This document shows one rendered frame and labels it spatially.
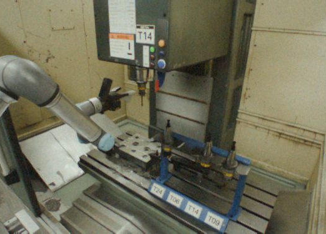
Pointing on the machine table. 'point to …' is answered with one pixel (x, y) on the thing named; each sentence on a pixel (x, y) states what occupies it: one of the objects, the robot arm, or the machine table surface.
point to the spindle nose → (140, 74)
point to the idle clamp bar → (189, 166)
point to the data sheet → (122, 16)
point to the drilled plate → (138, 150)
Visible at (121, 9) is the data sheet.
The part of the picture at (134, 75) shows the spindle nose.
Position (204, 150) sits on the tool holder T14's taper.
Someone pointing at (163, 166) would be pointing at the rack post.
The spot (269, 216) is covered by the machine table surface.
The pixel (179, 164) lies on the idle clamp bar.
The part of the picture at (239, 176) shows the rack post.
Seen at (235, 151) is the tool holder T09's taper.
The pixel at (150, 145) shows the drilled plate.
